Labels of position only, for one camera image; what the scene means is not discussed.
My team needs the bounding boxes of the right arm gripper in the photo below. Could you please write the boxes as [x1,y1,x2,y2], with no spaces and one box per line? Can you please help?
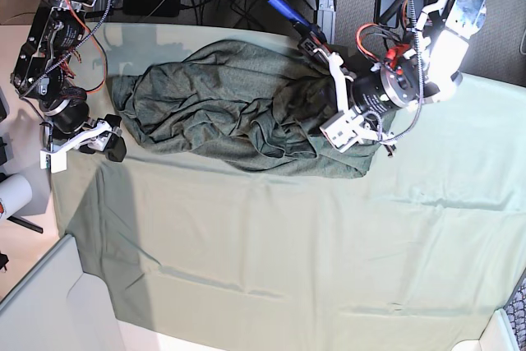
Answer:
[80,114,127,163]

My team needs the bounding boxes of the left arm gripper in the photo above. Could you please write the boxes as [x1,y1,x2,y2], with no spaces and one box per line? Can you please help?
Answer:
[305,76,338,121]

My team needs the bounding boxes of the green T-shirt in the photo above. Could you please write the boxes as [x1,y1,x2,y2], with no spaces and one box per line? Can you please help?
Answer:
[108,40,378,179]

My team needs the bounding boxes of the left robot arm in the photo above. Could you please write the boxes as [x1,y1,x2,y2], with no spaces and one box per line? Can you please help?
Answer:
[331,0,487,119]

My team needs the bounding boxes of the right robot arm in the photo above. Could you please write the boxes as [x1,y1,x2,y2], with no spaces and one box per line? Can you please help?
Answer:
[10,0,127,173]

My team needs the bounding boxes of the blue orange clamp on cloth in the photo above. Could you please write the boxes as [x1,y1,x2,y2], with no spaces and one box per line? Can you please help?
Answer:
[268,0,332,65]

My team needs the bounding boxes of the white paper roll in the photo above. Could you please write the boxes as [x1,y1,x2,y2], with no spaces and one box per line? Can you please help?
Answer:
[0,174,33,221]

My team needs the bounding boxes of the black stick on table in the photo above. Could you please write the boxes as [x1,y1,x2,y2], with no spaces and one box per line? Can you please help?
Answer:
[7,216,44,234]

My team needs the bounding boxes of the light green table cloth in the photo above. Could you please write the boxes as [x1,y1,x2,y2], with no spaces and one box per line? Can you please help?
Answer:
[44,21,526,351]

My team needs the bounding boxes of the black power adapter left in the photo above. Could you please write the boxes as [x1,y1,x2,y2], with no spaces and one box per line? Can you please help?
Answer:
[122,0,182,17]

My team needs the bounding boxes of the aluminium frame leg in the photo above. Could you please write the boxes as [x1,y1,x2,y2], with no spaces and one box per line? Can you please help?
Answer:
[310,0,339,44]

